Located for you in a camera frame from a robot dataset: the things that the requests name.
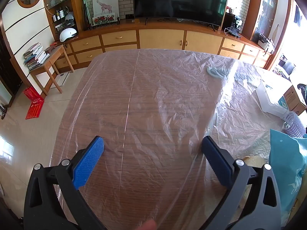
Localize purple plastic basket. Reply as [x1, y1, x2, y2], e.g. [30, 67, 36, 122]
[283, 111, 306, 138]

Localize wooden sideboard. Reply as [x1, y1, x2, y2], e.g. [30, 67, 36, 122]
[45, 19, 272, 70]

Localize white plastic box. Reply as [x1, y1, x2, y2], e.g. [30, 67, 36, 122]
[255, 80, 292, 119]

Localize white helmet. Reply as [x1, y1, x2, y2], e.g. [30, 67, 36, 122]
[59, 27, 79, 42]

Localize glass door display cabinet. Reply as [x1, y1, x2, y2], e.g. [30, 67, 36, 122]
[242, 0, 292, 44]

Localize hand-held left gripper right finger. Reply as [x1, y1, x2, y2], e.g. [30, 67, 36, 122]
[200, 135, 282, 230]

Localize brown cardboard box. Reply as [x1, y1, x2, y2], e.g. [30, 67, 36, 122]
[283, 85, 307, 115]

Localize white floor scale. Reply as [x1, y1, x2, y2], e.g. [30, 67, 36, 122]
[55, 72, 71, 87]

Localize grey helmet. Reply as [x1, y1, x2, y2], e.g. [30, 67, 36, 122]
[65, 13, 77, 27]

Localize wooden shelf cabinet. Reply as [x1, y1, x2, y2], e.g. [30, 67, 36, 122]
[43, 0, 83, 41]

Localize stack of books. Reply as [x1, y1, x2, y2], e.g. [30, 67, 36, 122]
[23, 43, 50, 70]

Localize hanging dark garment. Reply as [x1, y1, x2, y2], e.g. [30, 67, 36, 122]
[294, 5, 303, 27]

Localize small wooden side table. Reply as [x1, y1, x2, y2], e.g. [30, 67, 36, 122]
[29, 45, 75, 96]

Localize large black television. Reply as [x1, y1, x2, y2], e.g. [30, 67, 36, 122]
[133, 0, 229, 27]

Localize blue bag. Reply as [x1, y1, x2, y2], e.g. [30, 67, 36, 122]
[269, 129, 307, 218]

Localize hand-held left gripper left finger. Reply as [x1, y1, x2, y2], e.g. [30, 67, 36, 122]
[23, 135, 107, 230]

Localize white storage box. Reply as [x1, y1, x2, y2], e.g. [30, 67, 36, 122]
[258, 34, 275, 53]

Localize red flower picture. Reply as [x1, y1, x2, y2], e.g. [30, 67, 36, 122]
[92, 14, 116, 26]

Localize giraffe picture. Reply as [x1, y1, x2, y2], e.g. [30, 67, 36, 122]
[92, 0, 120, 17]

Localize dark sofa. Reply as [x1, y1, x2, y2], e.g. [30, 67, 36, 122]
[278, 55, 296, 77]

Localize black coffee machine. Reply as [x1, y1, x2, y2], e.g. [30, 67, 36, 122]
[230, 16, 244, 37]

